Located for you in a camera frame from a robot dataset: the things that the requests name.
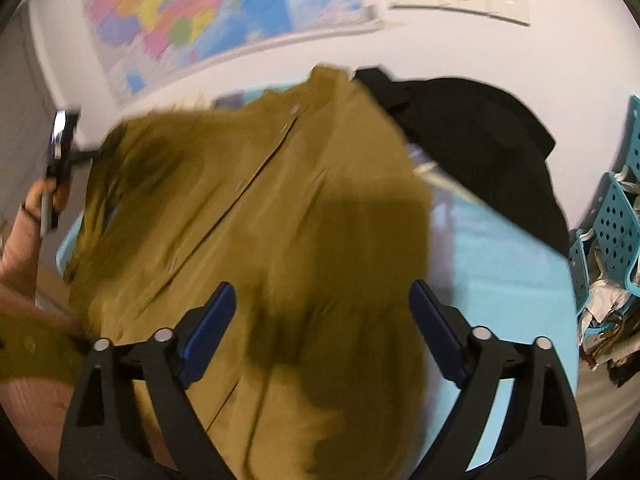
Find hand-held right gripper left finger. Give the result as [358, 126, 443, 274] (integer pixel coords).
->
[58, 281, 237, 480]

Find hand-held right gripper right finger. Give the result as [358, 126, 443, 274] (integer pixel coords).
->
[409, 280, 587, 480]

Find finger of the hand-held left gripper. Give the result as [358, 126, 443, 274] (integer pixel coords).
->
[69, 144, 108, 167]

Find olive button-up shirt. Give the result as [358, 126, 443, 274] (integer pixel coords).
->
[0, 64, 434, 480]

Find person's left hand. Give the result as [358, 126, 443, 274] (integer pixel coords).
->
[21, 178, 72, 232]

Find light blue blanket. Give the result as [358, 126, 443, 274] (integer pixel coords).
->
[55, 87, 582, 480]

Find teal perforated plastic basket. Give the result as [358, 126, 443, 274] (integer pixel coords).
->
[622, 93, 640, 182]
[591, 172, 640, 295]
[567, 229, 640, 337]

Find black garment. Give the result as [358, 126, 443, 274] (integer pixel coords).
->
[352, 66, 572, 257]

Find colourful wall map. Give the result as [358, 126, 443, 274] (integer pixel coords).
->
[80, 0, 385, 107]

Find white wall switch plate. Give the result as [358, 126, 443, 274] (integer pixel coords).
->
[486, 0, 531, 27]

